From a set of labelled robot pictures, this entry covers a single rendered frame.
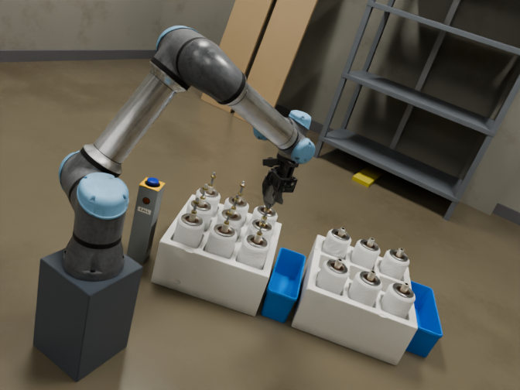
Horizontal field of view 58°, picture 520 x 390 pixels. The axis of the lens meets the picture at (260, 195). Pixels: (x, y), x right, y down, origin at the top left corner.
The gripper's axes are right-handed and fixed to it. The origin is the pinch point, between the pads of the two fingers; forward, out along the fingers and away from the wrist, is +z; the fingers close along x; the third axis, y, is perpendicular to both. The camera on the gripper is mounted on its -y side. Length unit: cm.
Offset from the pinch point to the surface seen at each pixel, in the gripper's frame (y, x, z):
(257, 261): 14.9, -7.5, 14.1
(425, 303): 32, 68, 28
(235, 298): 16.0, -12.0, 29.1
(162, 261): -0.4, -34.7, 24.3
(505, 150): -51, 208, -11
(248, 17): -208, 81, -35
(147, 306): 10, -41, 34
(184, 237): 0.1, -28.9, 14.1
